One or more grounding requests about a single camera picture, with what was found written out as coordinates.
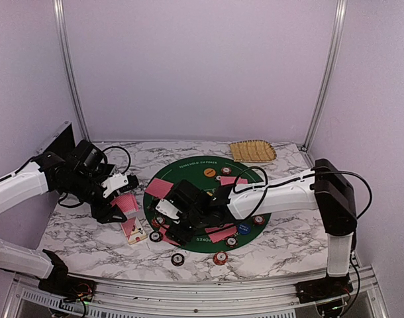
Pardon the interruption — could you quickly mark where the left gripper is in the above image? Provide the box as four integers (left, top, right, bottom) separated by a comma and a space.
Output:
62, 170, 126, 223

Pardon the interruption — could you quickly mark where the red playing card deck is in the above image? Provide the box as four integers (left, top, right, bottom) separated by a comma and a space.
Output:
111, 193, 138, 213

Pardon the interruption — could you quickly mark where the brown poker chip stack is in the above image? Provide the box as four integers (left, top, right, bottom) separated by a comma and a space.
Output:
171, 253, 185, 266

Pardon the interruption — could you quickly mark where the orange poker chip stack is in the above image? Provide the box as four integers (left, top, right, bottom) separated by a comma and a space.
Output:
213, 251, 228, 266

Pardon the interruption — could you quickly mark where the single red playing card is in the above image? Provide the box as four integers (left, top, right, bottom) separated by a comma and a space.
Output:
145, 178, 174, 199

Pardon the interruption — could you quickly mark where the orange big blind button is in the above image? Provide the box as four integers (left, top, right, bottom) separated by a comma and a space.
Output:
203, 168, 217, 178

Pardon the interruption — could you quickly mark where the blue small blind button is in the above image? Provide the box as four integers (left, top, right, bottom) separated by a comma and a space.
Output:
237, 223, 251, 235

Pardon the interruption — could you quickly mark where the orange chip stack top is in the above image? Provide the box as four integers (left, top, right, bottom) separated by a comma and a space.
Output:
221, 167, 232, 176

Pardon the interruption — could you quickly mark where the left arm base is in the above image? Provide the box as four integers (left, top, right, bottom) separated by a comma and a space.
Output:
38, 276, 96, 302

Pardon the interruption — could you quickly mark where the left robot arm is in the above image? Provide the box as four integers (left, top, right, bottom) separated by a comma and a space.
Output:
0, 152, 128, 295

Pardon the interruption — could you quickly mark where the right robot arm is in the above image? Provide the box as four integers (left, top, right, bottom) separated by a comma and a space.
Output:
155, 159, 358, 297

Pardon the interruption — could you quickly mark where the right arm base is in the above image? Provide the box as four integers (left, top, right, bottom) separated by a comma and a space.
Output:
295, 274, 354, 303

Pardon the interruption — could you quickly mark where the round green poker mat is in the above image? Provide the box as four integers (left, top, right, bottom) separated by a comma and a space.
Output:
143, 156, 271, 254

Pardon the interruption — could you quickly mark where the gold card deck box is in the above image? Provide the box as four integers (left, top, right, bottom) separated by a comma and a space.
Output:
121, 217, 148, 244

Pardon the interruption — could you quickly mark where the woven bamboo tray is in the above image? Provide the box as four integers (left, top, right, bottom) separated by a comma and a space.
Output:
229, 140, 277, 163

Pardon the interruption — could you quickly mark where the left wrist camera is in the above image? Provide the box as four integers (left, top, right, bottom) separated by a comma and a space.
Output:
101, 174, 139, 198

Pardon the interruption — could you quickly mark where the front aluminium rail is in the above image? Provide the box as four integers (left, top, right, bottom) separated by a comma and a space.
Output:
0, 266, 389, 317

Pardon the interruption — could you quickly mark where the left aluminium frame post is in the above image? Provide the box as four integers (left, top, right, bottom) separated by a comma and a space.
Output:
53, 0, 91, 141

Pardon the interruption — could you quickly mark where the aluminium frame post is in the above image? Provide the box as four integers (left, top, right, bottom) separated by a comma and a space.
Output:
53, 0, 91, 141
301, 0, 348, 152

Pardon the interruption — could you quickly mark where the right aluminium frame post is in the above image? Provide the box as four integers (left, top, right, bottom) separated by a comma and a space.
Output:
301, 0, 348, 152

